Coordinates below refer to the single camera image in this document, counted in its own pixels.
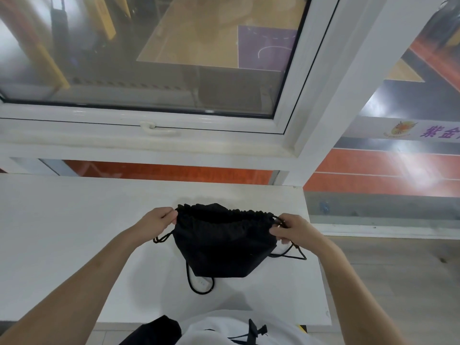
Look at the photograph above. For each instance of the white window frame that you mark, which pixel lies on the white window frame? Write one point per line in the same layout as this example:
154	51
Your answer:
230	140

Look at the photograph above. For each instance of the person's right forearm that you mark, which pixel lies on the person's right forearm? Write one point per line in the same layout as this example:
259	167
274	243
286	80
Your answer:
352	294

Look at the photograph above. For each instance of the white banner with emblem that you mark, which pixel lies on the white banner with emblem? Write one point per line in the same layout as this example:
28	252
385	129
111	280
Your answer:
402	130

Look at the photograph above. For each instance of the person's right hand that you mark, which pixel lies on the person's right hand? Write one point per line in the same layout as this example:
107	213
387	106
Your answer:
301	230

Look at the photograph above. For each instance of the person's left hand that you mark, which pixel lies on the person's left hand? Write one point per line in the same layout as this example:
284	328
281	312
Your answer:
154	223

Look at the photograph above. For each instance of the person's white shirt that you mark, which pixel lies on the person's white shirt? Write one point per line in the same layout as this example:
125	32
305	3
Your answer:
244	328

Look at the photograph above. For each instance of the person's left forearm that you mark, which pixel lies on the person's left forearm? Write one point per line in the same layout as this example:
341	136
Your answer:
64	291

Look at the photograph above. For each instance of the person's right thumb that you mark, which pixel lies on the person's right thumb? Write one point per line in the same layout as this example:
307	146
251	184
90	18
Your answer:
284	219

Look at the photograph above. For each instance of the person's left thumb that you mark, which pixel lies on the person's left thumb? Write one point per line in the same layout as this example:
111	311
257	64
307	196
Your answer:
167	212

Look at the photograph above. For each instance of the person's black trousers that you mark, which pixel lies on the person's black trousers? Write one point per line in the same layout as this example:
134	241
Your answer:
154	332

